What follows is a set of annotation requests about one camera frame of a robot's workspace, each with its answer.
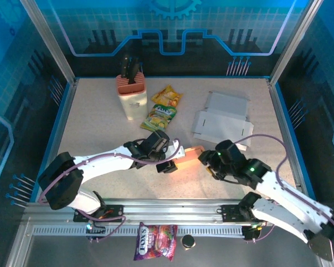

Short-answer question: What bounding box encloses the yellow snack bag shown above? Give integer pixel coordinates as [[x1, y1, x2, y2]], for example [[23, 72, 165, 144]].
[[150, 85, 184, 108]]

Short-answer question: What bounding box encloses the white paper box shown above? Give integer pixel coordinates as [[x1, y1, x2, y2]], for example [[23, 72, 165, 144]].
[[193, 91, 254, 152]]

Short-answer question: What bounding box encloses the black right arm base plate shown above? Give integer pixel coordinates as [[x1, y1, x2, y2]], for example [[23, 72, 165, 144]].
[[221, 204, 273, 223]]

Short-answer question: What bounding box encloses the green Fox's candy bag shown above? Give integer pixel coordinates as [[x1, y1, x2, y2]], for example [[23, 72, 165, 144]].
[[140, 103, 178, 132]]

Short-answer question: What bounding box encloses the broad black-handled knife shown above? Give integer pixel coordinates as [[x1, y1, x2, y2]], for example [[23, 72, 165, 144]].
[[127, 57, 142, 85]]

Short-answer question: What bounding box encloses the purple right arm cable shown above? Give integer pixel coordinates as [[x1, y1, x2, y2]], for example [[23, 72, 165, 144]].
[[233, 134, 334, 255]]

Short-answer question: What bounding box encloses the aluminium table side rail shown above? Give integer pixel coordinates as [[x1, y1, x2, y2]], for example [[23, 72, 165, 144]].
[[35, 77, 80, 202], [267, 77, 308, 202]]

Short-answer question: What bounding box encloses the cream knife block pink top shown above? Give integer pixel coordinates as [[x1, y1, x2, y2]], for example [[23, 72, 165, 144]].
[[116, 72, 149, 121]]

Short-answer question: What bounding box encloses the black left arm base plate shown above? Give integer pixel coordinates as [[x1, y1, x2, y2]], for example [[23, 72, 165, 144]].
[[73, 204, 125, 223]]

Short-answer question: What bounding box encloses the slim black-handled knife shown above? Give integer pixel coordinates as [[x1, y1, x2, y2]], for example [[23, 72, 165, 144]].
[[120, 54, 131, 79]]

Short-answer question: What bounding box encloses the slotted grey cable duct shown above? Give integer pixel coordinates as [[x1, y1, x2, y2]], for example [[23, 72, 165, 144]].
[[32, 225, 258, 238]]

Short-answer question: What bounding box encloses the orange cardboard box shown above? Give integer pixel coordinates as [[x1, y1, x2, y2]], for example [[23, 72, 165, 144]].
[[173, 146, 206, 171]]

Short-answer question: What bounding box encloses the purple Fox's berries candy bag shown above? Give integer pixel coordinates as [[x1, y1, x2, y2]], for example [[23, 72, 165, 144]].
[[132, 221, 179, 262]]

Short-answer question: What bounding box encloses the aluminium mounting rail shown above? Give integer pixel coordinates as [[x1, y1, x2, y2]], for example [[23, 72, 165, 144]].
[[22, 197, 323, 223]]

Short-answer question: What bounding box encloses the black controller board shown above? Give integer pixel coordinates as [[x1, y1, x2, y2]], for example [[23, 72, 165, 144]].
[[241, 224, 262, 243], [85, 221, 107, 243]]

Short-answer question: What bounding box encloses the black round cap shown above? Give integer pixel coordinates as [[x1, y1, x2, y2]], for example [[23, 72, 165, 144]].
[[180, 234, 196, 251]]

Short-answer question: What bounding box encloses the aluminium frame post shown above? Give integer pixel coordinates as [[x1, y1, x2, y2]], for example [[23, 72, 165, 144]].
[[18, 0, 79, 86], [268, 0, 326, 87]]

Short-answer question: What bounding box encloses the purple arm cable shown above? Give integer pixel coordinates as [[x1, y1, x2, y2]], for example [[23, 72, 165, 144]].
[[233, 134, 334, 255], [38, 138, 182, 243]]

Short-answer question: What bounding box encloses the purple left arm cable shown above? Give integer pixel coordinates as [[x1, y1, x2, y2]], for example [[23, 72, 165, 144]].
[[38, 138, 182, 243]]

